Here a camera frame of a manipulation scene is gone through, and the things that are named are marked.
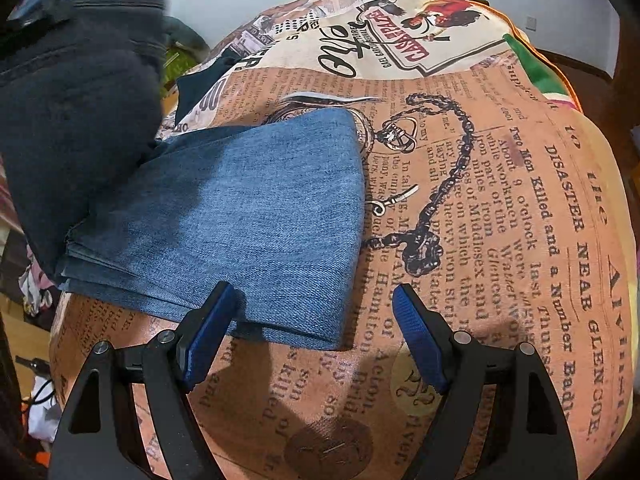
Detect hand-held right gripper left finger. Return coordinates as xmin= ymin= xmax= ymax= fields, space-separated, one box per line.
xmin=47 ymin=280 xmax=238 ymax=480

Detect black garment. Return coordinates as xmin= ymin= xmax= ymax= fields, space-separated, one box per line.
xmin=175 ymin=47 xmax=242 ymax=117

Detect newspaper printed blanket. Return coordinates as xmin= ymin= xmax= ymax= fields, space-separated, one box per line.
xmin=49 ymin=0 xmax=640 ymax=480

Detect white cloth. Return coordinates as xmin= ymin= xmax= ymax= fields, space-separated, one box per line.
xmin=26 ymin=374 xmax=65 ymax=445

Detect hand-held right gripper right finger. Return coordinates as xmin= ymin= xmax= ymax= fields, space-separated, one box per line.
xmin=391 ymin=282 xmax=581 ymax=480

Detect grey plush pillow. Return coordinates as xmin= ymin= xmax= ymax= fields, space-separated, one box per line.
xmin=162 ymin=15 xmax=211 ymax=54

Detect patterned cloth heap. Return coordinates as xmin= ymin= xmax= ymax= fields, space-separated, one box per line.
xmin=17 ymin=252 xmax=65 ymax=317

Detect green patterned storage box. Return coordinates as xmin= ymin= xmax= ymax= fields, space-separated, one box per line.
xmin=159 ymin=44 xmax=190 ymax=97

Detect blue denim pants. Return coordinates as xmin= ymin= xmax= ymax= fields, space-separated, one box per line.
xmin=0 ymin=0 xmax=368 ymax=353

